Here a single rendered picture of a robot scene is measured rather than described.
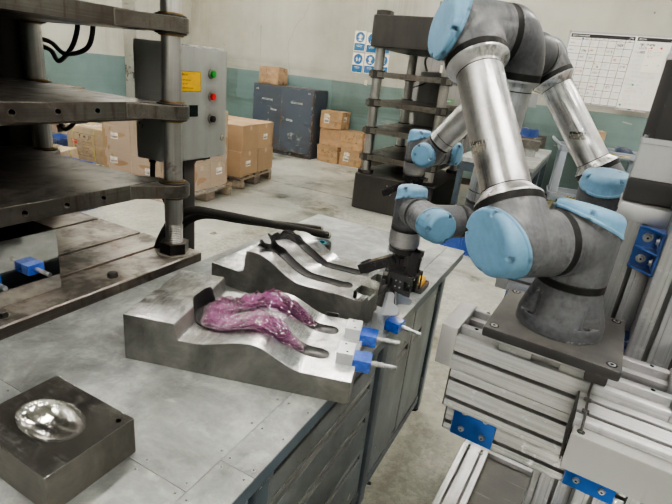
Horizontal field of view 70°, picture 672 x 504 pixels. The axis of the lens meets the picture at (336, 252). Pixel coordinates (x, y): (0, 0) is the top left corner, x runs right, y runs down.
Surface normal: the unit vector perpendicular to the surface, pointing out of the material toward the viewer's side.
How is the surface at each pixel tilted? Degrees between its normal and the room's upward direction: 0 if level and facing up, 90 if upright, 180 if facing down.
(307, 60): 90
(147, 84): 90
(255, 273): 90
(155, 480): 0
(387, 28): 90
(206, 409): 0
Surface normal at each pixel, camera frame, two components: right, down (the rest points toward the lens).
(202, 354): -0.19, 0.32
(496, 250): -0.92, 0.15
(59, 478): 0.87, 0.25
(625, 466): -0.51, 0.25
